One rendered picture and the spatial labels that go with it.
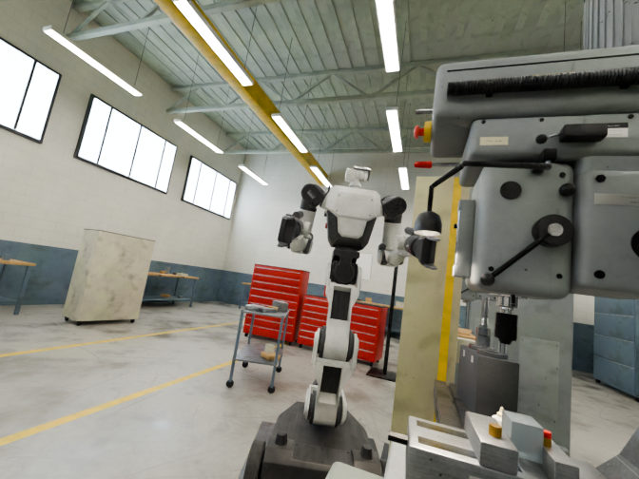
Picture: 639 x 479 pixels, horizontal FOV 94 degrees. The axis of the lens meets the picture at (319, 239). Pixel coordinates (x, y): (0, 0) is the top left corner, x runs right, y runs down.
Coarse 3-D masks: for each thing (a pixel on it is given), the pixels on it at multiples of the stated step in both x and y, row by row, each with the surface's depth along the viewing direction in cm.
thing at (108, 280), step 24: (96, 240) 507; (120, 240) 537; (144, 240) 574; (96, 264) 507; (120, 264) 540; (144, 264) 577; (72, 288) 514; (96, 288) 509; (120, 288) 542; (144, 288) 580; (72, 312) 499; (96, 312) 511; (120, 312) 544; (600, 312) 653; (624, 312) 578; (600, 336) 645; (624, 336) 571; (600, 360) 637; (624, 360) 565; (624, 384) 559
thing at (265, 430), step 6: (264, 426) 175; (270, 426) 176; (258, 432) 167; (264, 432) 168; (270, 432) 169; (258, 438) 161; (264, 438) 162; (372, 438) 179; (372, 444) 173; (372, 450) 166; (378, 456) 161; (240, 474) 131
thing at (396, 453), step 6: (396, 444) 86; (390, 450) 83; (396, 450) 82; (402, 450) 83; (390, 456) 79; (396, 456) 80; (402, 456) 80; (390, 462) 77; (396, 462) 77; (402, 462) 77; (390, 468) 74; (396, 468) 74; (402, 468) 75; (384, 474) 72; (390, 474) 71; (396, 474) 72; (402, 474) 72
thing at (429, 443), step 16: (416, 432) 62; (432, 432) 63; (448, 432) 64; (464, 432) 65; (416, 448) 56; (432, 448) 56; (448, 448) 57; (464, 448) 58; (544, 448) 54; (416, 464) 55; (432, 464) 55; (448, 464) 54; (464, 464) 53; (528, 464) 56; (544, 464) 53; (560, 464) 50; (576, 464) 58
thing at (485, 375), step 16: (464, 352) 110; (480, 352) 100; (496, 352) 101; (464, 368) 109; (480, 368) 95; (496, 368) 94; (512, 368) 93; (464, 384) 106; (480, 384) 94; (496, 384) 94; (512, 384) 93; (464, 400) 104; (480, 400) 94; (496, 400) 93; (512, 400) 92
